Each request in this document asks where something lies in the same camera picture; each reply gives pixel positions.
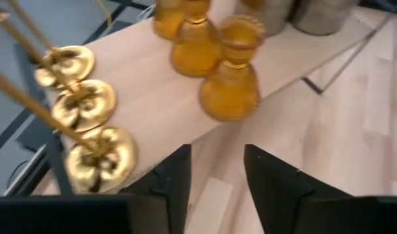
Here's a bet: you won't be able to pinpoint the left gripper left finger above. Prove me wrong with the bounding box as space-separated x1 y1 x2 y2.
119 144 193 234

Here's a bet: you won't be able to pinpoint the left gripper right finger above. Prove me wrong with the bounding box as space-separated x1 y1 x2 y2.
243 144 353 234

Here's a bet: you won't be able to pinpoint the amber ribbed glass vase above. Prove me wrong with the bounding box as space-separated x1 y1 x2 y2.
170 0 223 79
198 14 267 124
152 0 187 41

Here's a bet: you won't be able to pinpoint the silver tin candle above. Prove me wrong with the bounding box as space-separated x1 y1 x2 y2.
233 0 296 37
288 0 361 36

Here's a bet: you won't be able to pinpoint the wooden shelf riser black legs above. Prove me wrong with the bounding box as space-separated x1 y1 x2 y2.
12 0 395 196

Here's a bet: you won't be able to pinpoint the black aluminium rig frame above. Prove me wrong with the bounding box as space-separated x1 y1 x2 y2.
2 142 51 198

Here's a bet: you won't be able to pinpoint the yellow hanging extension cable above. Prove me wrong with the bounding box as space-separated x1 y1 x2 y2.
96 0 114 27

